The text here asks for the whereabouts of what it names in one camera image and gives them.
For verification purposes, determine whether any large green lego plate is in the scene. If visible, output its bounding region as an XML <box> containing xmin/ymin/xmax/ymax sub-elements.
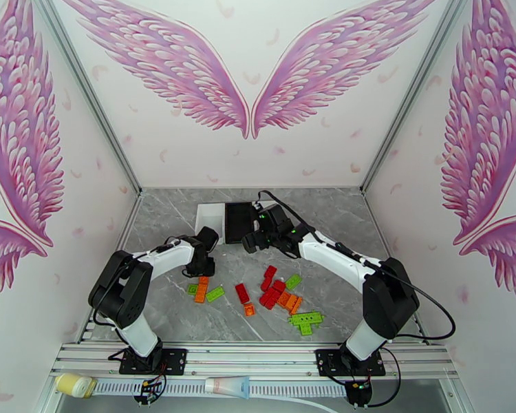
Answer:
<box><xmin>287</xmin><ymin>310</ymin><xmax>327</xmax><ymax>338</ymax></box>

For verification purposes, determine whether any black rectangular container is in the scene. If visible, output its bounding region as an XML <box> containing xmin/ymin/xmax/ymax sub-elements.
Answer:
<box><xmin>224</xmin><ymin>202</ymin><xmax>256</xmax><ymax>245</ymax></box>

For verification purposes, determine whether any white blue tube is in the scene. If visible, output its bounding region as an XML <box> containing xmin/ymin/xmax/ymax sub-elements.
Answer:
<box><xmin>204</xmin><ymin>374</ymin><xmax>252</xmax><ymax>401</ymax></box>

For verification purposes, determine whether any black controller box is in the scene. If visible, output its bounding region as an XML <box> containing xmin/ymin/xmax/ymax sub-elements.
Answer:
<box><xmin>345</xmin><ymin>381</ymin><xmax>374</xmax><ymax>410</ymax></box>

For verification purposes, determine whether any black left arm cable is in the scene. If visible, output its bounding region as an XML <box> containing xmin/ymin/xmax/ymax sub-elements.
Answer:
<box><xmin>154</xmin><ymin>236</ymin><xmax>184</xmax><ymax>253</ymax></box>

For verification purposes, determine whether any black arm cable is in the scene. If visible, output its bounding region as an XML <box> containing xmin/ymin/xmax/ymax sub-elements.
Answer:
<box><xmin>154</xmin><ymin>236</ymin><xmax>184</xmax><ymax>253</ymax></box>
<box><xmin>251</xmin><ymin>190</ymin><xmax>457</xmax><ymax>342</ymax></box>

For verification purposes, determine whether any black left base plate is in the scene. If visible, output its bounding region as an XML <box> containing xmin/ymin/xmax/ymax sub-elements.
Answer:
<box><xmin>118</xmin><ymin>348</ymin><xmax>189</xmax><ymax>377</ymax></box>

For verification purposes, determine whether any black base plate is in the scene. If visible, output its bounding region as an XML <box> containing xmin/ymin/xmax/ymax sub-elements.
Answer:
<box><xmin>118</xmin><ymin>348</ymin><xmax>189</xmax><ymax>377</ymax></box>
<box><xmin>315</xmin><ymin>348</ymin><xmax>387</xmax><ymax>378</ymax></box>

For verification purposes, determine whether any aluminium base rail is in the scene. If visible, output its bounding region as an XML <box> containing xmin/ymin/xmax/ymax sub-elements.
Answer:
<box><xmin>51</xmin><ymin>341</ymin><xmax>460</xmax><ymax>379</ymax></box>

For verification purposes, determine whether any white slotted cable duct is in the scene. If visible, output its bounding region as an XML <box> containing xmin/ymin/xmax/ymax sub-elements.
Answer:
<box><xmin>92</xmin><ymin>378</ymin><xmax>350</xmax><ymax>399</ymax></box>

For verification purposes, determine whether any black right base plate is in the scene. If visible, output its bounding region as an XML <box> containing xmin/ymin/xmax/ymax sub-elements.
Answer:
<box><xmin>315</xmin><ymin>348</ymin><xmax>387</xmax><ymax>378</ymax></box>

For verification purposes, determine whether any small circuit board with wires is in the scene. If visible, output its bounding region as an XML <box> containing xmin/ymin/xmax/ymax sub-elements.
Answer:
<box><xmin>132</xmin><ymin>374</ymin><xmax>173</xmax><ymax>407</ymax></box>

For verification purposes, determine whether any white hose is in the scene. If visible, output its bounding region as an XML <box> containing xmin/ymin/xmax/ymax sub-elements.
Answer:
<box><xmin>249</xmin><ymin>396</ymin><xmax>350</xmax><ymax>413</ymax></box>

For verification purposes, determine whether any black base cable loop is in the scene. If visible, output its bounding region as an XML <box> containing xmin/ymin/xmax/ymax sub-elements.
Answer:
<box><xmin>333</xmin><ymin>345</ymin><xmax>403</xmax><ymax>410</ymax></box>

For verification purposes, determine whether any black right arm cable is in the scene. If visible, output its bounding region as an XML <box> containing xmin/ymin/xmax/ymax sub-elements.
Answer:
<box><xmin>251</xmin><ymin>190</ymin><xmax>457</xmax><ymax>342</ymax></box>

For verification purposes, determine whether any aluminium frame post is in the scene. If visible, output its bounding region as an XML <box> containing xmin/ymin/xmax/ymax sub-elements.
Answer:
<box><xmin>30</xmin><ymin>0</ymin><xmax>143</xmax><ymax>198</ymax></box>
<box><xmin>361</xmin><ymin>0</ymin><xmax>475</xmax><ymax>197</ymax></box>

